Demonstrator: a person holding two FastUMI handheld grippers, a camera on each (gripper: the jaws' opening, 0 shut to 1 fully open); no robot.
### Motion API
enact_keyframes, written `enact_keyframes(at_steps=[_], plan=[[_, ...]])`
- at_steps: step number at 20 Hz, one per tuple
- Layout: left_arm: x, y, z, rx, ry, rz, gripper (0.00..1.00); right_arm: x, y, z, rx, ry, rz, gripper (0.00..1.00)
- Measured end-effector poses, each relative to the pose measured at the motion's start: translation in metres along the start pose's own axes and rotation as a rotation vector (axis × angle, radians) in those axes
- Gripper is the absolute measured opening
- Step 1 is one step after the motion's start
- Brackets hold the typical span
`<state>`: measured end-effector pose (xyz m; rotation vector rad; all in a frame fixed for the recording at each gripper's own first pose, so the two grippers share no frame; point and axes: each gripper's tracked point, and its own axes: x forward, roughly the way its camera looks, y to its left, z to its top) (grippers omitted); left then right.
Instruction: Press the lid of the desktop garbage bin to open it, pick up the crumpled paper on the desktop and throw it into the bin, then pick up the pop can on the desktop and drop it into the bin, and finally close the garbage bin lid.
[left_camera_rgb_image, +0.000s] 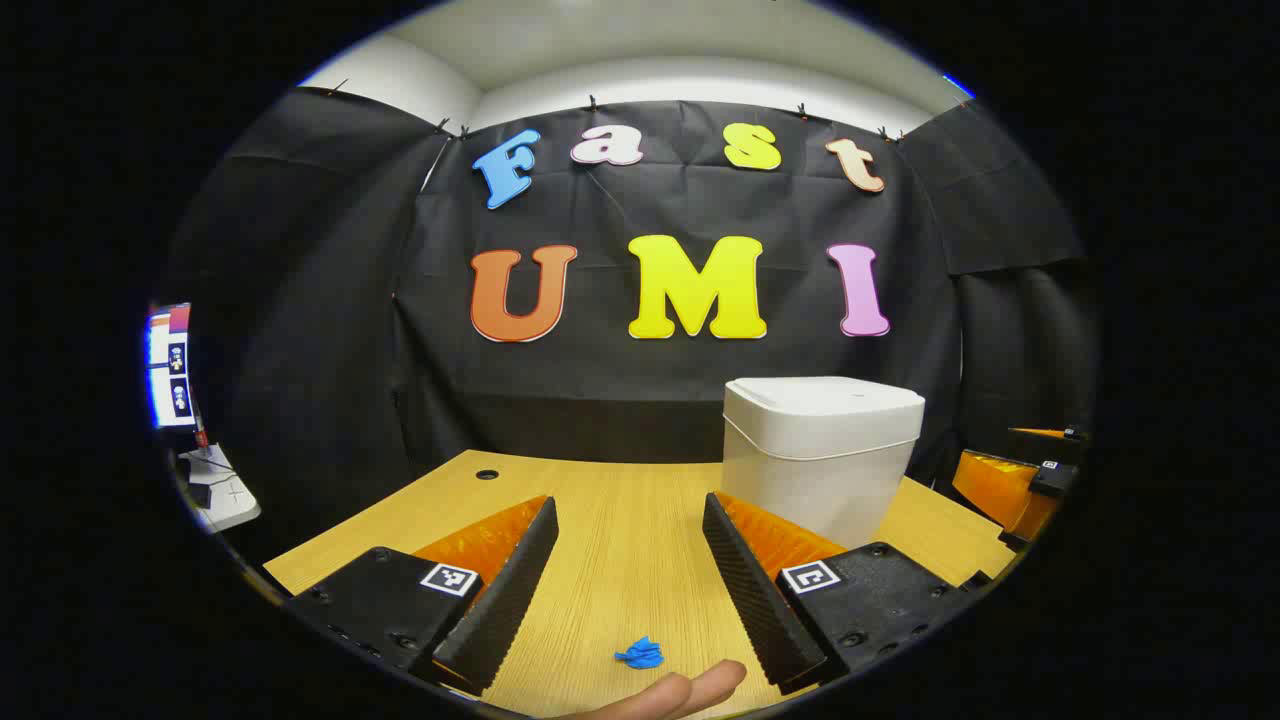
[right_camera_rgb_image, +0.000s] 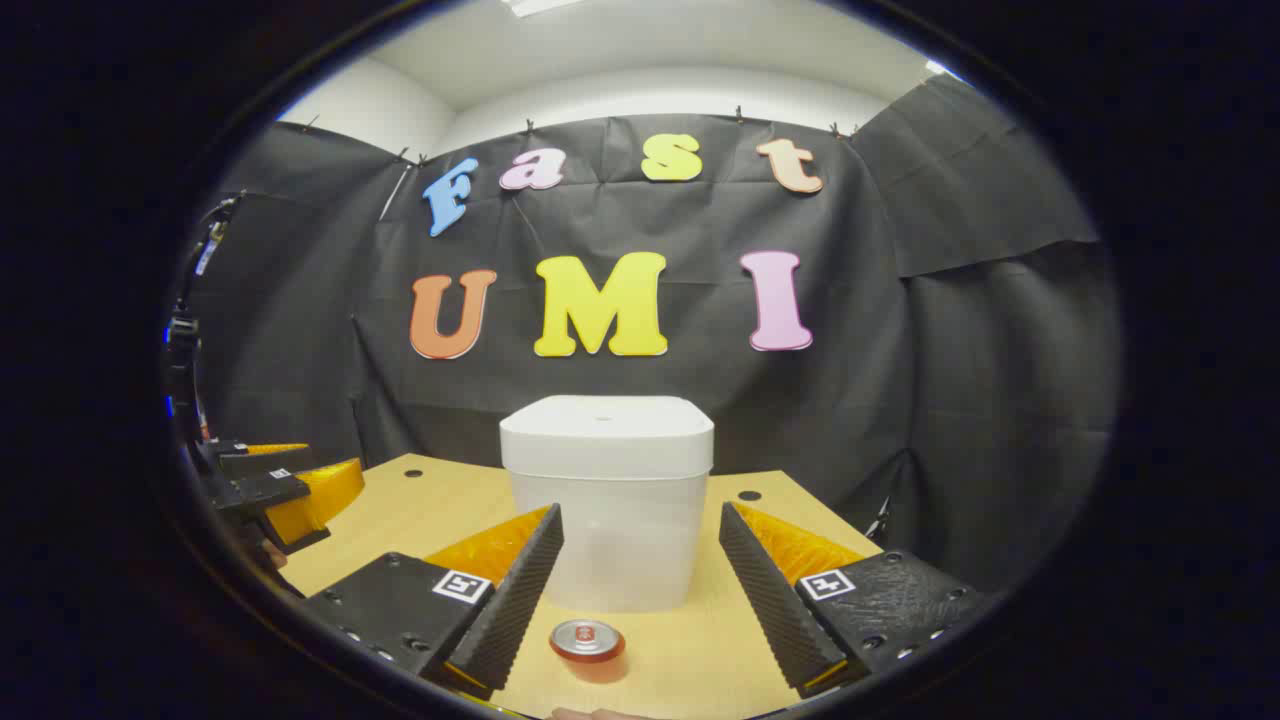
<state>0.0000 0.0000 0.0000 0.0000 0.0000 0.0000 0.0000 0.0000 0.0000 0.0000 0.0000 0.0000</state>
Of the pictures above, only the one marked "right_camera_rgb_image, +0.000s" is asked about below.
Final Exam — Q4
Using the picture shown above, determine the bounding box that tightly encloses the wooden desktop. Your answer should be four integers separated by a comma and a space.
280, 453, 886, 720

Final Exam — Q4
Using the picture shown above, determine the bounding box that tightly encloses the red pop can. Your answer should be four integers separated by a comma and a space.
548, 618, 628, 684

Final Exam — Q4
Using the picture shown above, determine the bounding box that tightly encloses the white desktop garbage bin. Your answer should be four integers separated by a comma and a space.
500, 395, 715, 613

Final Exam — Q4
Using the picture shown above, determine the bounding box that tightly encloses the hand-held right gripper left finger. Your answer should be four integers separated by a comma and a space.
300, 503, 564, 701

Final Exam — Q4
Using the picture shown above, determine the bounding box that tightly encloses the black backdrop cloth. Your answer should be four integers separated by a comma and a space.
185, 75, 1121, 591

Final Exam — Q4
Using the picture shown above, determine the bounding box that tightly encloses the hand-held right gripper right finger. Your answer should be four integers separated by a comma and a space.
718, 502, 986, 699

